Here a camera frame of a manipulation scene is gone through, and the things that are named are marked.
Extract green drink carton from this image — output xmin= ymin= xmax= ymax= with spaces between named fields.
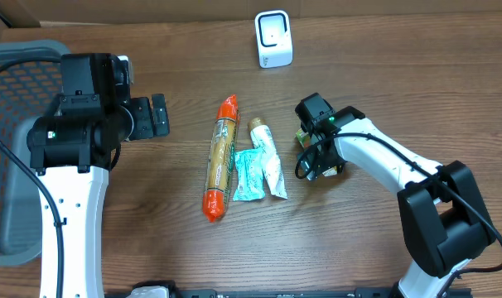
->
xmin=295 ymin=128 xmax=344 ymax=180

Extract white tube gold cap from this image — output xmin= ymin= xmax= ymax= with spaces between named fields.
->
xmin=248 ymin=118 xmax=288 ymax=199

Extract spaghetti packet red ends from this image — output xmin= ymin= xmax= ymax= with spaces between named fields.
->
xmin=202 ymin=94 xmax=240 ymax=222

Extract teal snack packet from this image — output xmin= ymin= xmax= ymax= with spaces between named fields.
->
xmin=233 ymin=148 xmax=265 ymax=201

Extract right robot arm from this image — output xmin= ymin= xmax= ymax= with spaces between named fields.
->
xmin=295 ymin=93 xmax=497 ymax=297

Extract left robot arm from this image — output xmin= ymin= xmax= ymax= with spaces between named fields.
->
xmin=27 ymin=53 xmax=170 ymax=297

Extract white barcode scanner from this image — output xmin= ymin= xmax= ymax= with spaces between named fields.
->
xmin=254 ymin=10 xmax=293 ymax=69

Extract grey plastic basket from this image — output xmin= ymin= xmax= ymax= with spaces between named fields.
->
xmin=0 ymin=40 xmax=69 ymax=267

